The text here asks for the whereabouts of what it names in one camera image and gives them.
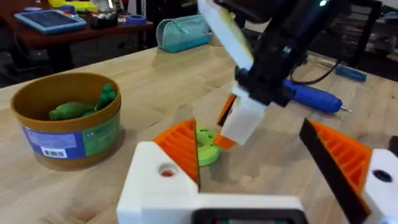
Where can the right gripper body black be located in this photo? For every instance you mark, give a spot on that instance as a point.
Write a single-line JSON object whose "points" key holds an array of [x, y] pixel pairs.
{"points": [[273, 53]]}

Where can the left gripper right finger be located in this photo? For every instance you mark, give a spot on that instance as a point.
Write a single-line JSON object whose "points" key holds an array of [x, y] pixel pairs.
{"points": [[348, 161]]}

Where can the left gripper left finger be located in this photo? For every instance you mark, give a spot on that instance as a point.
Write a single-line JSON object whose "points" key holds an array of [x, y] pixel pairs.
{"points": [[149, 189]]}

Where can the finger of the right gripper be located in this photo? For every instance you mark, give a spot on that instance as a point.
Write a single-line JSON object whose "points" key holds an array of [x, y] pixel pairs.
{"points": [[226, 112], [244, 121]]}

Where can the blue electric screwdriver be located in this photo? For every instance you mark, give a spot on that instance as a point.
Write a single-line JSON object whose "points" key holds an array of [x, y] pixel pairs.
{"points": [[314, 97]]}

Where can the green disc with holes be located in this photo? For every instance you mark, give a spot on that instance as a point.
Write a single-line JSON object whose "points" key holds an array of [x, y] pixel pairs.
{"points": [[206, 146]]}

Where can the small blue hand tool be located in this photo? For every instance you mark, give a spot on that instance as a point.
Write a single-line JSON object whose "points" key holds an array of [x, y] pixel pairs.
{"points": [[350, 73]]}

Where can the teal zip pouch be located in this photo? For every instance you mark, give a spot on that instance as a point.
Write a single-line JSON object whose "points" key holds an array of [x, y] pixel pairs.
{"points": [[183, 32]]}

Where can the brown tub with toys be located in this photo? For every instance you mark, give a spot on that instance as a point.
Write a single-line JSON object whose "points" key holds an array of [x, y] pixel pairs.
{"points": [[66, 121]]}

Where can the blue tape roll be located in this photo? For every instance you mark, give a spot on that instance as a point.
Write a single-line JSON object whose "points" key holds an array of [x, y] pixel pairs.
{"points": [[136, 19]]}

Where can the black box with oddments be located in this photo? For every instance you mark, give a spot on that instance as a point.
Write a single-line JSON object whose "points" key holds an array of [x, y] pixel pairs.
{"points": [[104, 20]]}

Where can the dark brown side table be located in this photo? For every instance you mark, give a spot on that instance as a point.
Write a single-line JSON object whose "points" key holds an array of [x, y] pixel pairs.
{"points": [[62, 37]]}

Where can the yellow plastic box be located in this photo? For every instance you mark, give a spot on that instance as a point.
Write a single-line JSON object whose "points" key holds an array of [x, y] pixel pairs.
{"points": [[74, 5]]}

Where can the tablet in blue case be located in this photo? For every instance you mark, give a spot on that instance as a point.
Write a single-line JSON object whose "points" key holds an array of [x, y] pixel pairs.
{"points": [[49, 20]]}

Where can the black metal frame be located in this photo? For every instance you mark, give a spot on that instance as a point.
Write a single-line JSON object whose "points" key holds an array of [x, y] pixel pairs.
{"points": [[367, 31]]}

